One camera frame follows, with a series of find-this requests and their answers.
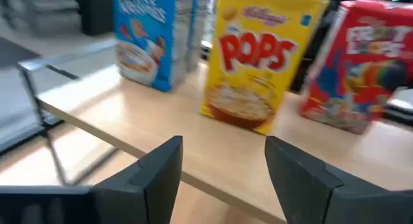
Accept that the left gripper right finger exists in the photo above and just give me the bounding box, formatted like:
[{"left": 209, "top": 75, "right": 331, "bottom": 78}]
[{"left": 264, "top": 136, "right": 413, "bottom": 224}]

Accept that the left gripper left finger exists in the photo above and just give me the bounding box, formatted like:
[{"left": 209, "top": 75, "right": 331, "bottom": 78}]
[{"left": 0, "top": 136, "right": 184, "bottom": 224}]

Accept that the red Froot Loops cereal box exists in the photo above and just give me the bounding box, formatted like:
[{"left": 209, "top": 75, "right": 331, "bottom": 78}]
[{"left": 299, "top": 0, "right": 413, "bottom": 136}]

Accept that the blue Rice Krispies cereal box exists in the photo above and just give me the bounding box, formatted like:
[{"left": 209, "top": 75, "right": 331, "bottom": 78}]
[{"left": 112, "top": 0, "right": 194, "bottom": 93}]

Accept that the black bin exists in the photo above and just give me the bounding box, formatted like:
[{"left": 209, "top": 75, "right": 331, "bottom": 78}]
[{"left": 76, "top": 0, "right": 114, "bottom": 36}]

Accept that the black frame wooden shelf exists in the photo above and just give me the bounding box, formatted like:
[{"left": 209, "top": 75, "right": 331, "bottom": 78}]
[{"left": 17, "top": 39, "right": 413, "bottom": 224}]

